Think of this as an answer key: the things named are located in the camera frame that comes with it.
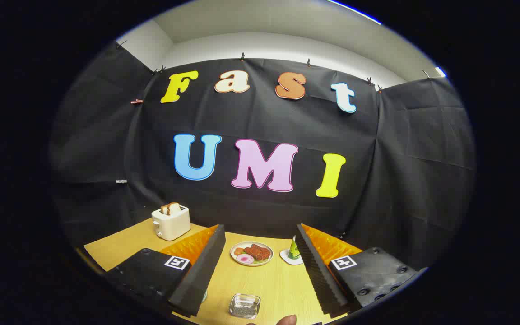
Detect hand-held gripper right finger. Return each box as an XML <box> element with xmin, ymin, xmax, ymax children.
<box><xmin>295</xmin><ymin>223</ymin><xmax>423</xmax><ymax>318</ymax></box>

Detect square metal drain tray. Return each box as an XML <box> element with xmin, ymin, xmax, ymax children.
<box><xmin>229</xmin><ymin>293</ymin><xmax>261</xmax><ymax>319</ymax></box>

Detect green label drink bottle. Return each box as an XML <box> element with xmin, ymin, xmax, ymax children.
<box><xmin>287</xmin><ymin>235</ymin><xmax>302</xmax><ymax>261</ymax></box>

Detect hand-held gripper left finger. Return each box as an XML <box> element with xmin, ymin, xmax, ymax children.
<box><xmin>104</xmin><ymin>224</ymin><xmax>226</xmax><ymax>318</ymax></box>

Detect white square coaster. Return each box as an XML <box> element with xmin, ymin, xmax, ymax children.
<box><xmin>279</xmin><ymin>248</ymin><xmax>304</xmax><ymax>265</ymax></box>

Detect white oval food plate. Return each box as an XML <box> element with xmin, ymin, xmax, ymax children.
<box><xmin>230</xmin><ymin>241</ymin><xmax>274</xmax><ymax>267</ymax></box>

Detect brown meat pieces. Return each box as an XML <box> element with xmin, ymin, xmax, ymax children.
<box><xmin>243</xmin><ymin>244</ymin><xmax>272</xmax><ymax>261</ymax></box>

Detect cream white toaster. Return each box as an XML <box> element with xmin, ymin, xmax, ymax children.
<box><xmin>151</xmin><ymin>205</ymin><xmax>191</xmax><ymax>241</ymax></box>

